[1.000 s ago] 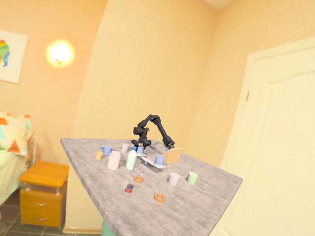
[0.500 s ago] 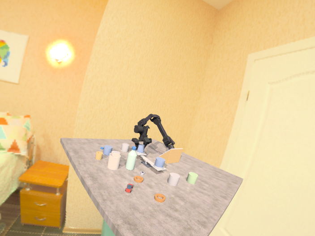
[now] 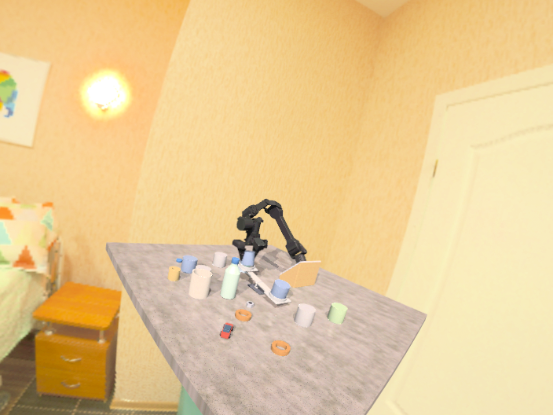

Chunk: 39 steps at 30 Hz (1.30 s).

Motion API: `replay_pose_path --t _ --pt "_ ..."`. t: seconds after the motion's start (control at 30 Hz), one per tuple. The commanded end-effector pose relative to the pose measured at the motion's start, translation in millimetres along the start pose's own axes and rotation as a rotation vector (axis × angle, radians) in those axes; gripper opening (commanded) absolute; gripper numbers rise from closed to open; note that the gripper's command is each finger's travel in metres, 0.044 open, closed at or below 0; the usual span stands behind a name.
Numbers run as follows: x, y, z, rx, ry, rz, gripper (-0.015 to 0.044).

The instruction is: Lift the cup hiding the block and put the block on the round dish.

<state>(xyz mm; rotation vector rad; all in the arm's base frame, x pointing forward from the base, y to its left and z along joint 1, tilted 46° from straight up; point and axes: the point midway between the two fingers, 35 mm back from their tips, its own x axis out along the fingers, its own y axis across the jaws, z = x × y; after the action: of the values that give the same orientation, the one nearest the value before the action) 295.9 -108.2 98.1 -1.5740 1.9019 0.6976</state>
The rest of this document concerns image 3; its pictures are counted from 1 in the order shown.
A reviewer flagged yellow hollow cylinder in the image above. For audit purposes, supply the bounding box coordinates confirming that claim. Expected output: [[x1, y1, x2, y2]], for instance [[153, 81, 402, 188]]
[[167, 266, 181, 281]]

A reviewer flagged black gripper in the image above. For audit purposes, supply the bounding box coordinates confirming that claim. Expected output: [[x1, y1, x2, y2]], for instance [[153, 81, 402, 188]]
[[232, 230, 260, 261]]

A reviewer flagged orange ring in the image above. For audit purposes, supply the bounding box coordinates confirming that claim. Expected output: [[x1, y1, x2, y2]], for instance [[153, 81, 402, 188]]
[[271, 340, 291, 356], [235, 310, 252, 321]]

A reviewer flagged pale green cylinder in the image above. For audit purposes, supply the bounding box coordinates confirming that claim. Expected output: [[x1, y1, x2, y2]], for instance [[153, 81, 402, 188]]
[[328, 303, 347, 324]]

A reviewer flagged small red toy car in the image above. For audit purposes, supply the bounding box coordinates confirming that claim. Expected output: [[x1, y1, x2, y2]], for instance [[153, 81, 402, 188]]
[[220, 323, 234, 339]]

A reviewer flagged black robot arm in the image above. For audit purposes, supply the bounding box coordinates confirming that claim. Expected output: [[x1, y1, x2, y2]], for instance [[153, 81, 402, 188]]
[[236, 199, 308, 263]]

